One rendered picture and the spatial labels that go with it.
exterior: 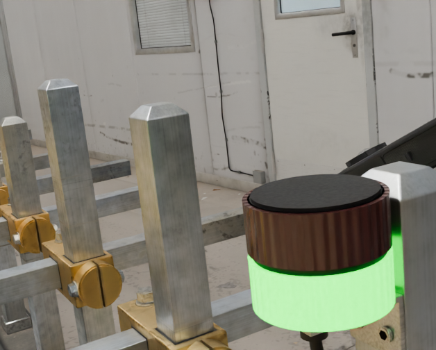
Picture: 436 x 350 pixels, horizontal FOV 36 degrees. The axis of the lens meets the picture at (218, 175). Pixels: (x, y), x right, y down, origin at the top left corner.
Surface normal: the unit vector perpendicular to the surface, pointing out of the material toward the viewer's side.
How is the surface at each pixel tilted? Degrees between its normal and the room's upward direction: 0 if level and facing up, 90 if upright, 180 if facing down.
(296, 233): 90
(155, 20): 90
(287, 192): 0
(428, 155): 90
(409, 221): 90
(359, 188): 0
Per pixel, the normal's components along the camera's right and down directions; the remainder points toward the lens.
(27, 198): 0.50, 0.14
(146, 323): -0.11, -0.97
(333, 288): 0.03, 0.22
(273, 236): -0.63, 0.24
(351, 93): -0.80, 0.22
